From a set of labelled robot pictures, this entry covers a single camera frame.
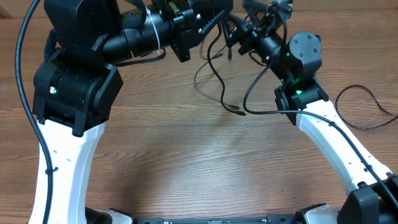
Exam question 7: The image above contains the black separated cable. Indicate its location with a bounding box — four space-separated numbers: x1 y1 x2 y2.
335 84 398 131

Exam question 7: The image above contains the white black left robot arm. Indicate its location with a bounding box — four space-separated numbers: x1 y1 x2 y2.
29 0 233 223

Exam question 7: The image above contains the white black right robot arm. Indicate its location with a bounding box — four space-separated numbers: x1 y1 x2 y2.
222 1 397 223

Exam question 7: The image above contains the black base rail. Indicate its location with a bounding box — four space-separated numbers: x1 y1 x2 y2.
83 203 343 224

